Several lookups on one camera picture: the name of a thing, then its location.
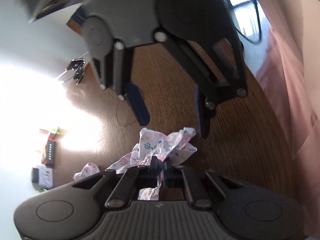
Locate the small black box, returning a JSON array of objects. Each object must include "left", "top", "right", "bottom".
[{"left": 31, "top": 168, "right": 39, "bottom": 184}]

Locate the red brown small box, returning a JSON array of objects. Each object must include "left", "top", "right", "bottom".
[{"left": 41, "top": 140, "right": 56, "bottom": 166}]

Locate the metal binder clip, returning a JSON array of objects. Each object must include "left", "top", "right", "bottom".
[{"left": 57, "top": 57, "right": 87, "bottom": 86}]

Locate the white printed small box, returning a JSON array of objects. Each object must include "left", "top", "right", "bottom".
[{"left": 38, "top": 165, "right": 54, "bottom": 190}]

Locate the black cable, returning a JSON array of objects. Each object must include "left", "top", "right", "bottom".
[{"left": 212, "top": 0, "right": 263, "bottom": 45}]

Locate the pink floral dress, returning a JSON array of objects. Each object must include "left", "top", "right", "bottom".
[{"left": 73, "top": 127, "right": 197, "bottom": 200}]

